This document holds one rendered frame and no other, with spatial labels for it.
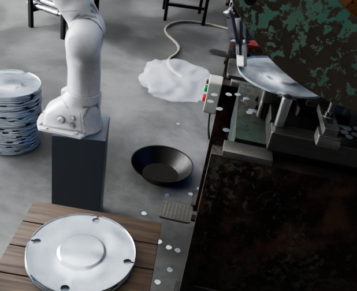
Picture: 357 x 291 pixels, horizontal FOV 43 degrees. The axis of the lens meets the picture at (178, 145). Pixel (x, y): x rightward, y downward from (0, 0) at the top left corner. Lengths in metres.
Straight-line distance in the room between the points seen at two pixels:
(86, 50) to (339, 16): 0.75
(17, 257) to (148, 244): 0.36
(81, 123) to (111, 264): 0.53
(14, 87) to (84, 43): 0.87
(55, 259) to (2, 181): 0.91
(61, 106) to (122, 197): 0.62
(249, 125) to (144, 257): 0.50
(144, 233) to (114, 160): 0.93
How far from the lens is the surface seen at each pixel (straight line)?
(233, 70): 1.40
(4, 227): 1.90
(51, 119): 1.59
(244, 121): 1.41
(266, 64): 1.50
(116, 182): 2.11
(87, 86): 1.51
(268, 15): 0.89
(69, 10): 1.48
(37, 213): 1.42
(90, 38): 1.38
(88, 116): 1.55
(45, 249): 1.29
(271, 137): 1.28
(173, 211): 1.75
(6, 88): 2.18
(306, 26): 0.90
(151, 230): 1.38
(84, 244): 1.29
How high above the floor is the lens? 1.30
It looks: 32 degrees down
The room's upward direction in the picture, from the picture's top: 10 degrees clockwise
